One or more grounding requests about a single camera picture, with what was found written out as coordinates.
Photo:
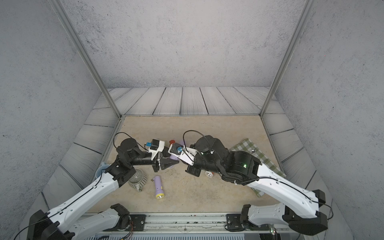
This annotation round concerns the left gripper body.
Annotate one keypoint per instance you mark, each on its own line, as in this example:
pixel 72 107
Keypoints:
pixel 154 165

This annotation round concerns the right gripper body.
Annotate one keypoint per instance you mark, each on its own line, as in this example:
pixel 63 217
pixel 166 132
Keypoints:
pixel 193 170

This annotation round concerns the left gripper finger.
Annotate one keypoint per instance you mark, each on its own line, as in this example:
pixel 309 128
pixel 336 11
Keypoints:
pixel 165 154
pixel 167 163

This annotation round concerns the red flashlight white rim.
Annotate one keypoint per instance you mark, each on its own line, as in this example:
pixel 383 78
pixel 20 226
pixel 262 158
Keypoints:
pixel 209 174

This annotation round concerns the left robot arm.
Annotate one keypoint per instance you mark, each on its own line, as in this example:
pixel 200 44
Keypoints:
pixel 115 176

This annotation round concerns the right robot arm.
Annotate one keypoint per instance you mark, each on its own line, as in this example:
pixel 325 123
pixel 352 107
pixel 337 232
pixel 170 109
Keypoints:
pixel 297 208

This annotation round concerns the light blue mug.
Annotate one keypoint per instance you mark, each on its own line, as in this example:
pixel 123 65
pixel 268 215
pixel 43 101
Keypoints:
pixel 102 168

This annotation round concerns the green checkered cloth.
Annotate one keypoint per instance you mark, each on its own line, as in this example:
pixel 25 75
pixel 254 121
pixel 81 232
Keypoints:
pixel 246 145

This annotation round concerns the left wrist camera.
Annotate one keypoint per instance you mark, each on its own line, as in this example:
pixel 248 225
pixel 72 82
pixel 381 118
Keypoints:
pixel 155 148

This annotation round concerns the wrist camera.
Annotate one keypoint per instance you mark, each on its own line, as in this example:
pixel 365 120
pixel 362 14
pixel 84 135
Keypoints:
pixel 155 148
pixel 187 155

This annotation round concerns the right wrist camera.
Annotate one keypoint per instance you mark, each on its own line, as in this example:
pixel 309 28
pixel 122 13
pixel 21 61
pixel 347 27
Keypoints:
pixel 187 155

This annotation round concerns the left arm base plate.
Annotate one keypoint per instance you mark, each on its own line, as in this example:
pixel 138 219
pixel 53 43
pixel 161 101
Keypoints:
pixel 135 222

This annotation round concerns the aluminium mounting rail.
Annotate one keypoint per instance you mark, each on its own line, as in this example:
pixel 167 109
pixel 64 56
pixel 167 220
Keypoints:
pixel 186 223

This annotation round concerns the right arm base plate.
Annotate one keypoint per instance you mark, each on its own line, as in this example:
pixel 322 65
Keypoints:
pixel 236 224

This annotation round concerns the left aluminium frame post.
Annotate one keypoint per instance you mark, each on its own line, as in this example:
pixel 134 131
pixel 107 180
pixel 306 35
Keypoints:
pixel 70 30

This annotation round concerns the aluminium frame post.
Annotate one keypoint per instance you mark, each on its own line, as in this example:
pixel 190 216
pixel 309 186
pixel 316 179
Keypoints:
pixel 309 4
pixel 70 30

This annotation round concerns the right aluminium frame post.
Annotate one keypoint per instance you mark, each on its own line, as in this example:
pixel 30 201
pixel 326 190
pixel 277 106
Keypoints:
pixel 309 4

